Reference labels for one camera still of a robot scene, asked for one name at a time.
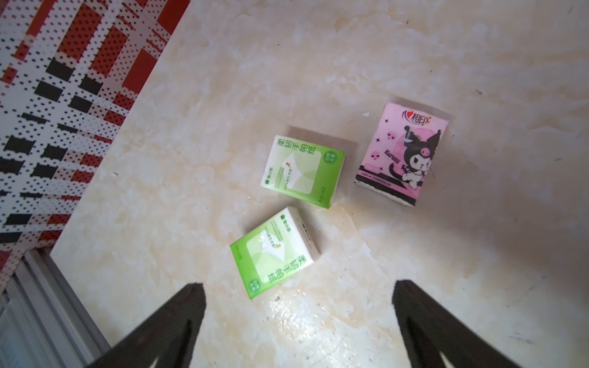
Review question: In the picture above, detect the pink tissue pack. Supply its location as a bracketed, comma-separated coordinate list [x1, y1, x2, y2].
[354, 102, 449, 207]

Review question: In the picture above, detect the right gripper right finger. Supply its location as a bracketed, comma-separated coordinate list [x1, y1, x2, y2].
[392, 280, 518, 367]

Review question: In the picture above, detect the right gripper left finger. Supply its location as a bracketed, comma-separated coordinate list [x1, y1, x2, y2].
[90, 283, 206, 367]

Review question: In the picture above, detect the green tissue pack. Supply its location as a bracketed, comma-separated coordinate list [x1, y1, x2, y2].
[230, 206, 320, 300]
[261, 135, 345, 209]

